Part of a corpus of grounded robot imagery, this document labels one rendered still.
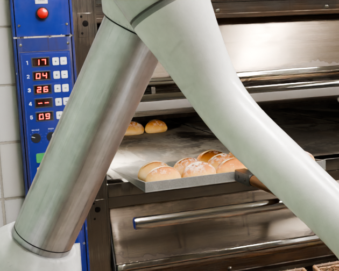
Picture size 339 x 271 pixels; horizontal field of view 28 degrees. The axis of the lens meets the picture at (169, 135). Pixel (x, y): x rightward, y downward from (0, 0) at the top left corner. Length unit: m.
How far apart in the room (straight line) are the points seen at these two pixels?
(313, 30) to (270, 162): 1.42
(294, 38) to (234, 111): 1.33
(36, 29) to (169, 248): 0.73
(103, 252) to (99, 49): 1.06
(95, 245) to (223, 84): 1.23
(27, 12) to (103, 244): 0.68
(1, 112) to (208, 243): 0.72
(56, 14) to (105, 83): 0.86
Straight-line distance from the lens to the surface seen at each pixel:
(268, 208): 1.66
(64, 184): 1.01
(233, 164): 1.87
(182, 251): 2.00
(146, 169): 1.87
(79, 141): 0.99
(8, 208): 1.87
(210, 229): 2.03
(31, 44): 1.80
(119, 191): 1.91
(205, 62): 0.77
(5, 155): 1.84
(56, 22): 1.81
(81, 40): 1.85
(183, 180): 1.80
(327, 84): 1.96
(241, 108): 0.76
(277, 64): 2.03
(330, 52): 2.12
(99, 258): 1.95
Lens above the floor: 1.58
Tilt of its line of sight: 8 degrees down
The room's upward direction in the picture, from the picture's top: 3 degrees counter-clockwise
